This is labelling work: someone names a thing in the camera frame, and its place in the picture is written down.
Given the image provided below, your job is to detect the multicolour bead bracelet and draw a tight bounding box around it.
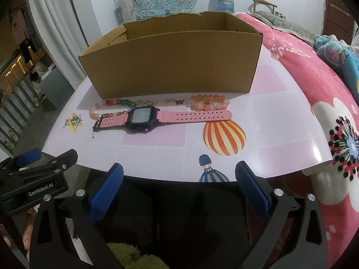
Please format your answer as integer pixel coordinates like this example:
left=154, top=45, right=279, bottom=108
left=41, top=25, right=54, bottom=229
left=88, top=98, right=138, bottom=121

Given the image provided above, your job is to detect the gold loop charm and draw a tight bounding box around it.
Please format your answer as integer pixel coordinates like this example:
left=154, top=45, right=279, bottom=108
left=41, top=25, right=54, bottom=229
left=142, top=100, right=159, bottom=107

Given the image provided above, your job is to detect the gold bird charm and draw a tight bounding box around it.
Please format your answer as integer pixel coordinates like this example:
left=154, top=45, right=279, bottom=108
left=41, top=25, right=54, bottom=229
left=165, top=99, right=175, bottom=107

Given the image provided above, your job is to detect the person left hand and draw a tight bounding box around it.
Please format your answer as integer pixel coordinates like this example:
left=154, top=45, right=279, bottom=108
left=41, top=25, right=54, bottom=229
left=22, top=214, right=35, bottom=260

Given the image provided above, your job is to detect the pink floral blanket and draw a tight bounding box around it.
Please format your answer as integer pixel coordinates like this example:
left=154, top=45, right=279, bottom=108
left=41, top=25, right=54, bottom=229
left=236, top=13, right=358, bottom=268

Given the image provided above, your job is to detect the grey cabinet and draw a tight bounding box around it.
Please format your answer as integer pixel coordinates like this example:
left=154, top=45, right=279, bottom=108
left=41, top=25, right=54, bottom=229
left=39, top=65, right=74, bottom=109

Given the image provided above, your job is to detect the green fuzzy sleeve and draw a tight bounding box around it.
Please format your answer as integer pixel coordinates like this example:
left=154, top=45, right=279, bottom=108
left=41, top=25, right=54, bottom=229
left=107, top=243, right=169, bottom=269

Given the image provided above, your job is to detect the white curtain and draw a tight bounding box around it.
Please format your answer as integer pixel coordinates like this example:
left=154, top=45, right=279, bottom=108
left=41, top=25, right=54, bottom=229
left=27, top=0, right=102, bottom=89

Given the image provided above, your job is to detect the brown cardboard box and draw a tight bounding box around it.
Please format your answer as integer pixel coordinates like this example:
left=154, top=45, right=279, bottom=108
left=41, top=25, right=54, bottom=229
left=79, top=12, right=263, bottom=99

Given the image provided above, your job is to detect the blue water jug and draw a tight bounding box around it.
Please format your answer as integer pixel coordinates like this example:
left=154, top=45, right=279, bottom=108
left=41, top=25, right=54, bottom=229
left=215, top=0, right=235, bottom=14

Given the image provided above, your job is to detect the grey patterned pillow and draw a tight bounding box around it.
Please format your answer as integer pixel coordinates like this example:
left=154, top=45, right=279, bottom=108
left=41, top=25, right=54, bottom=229
left=248, top=11, right=319, bottom=47

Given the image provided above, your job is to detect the dark red door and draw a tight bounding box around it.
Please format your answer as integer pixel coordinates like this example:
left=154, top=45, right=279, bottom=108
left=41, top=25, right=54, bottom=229
left=322, top=0, right=355, bottom=44

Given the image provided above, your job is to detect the wooden chair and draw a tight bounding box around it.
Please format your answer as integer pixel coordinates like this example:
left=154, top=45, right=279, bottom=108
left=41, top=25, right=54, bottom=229
left=252, top=0, right=278, bottom=14

